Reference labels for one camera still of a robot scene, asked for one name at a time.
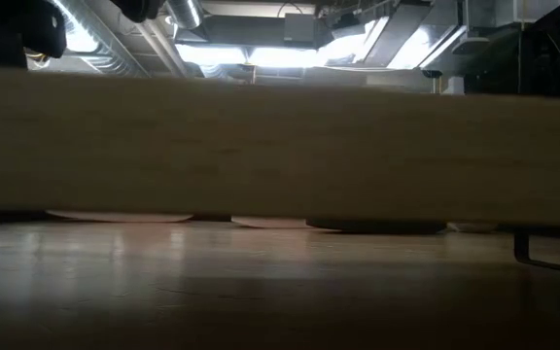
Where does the ribbed silver flexible duct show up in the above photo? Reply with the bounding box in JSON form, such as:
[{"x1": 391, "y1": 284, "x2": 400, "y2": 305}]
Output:
[{"x1": 49, "y1": 0, "x2": 150, "y2": 79}]

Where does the grey ceiling junction box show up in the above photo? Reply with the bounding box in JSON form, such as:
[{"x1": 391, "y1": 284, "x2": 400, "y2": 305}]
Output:
[{"x1": 283, "y1": 13, "x2": 316, "y2": 43}]

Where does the silver round ceiling duct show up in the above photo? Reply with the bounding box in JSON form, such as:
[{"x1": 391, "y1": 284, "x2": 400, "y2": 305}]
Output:
[{"x1": 165, "y1": 0, "x2": 203, "y2": 29}]

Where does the black rubber slide sandal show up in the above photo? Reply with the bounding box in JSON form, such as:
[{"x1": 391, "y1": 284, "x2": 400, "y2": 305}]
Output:
[{"x1": 305, "y1": 217, "x2": 448, "y2": 235}]

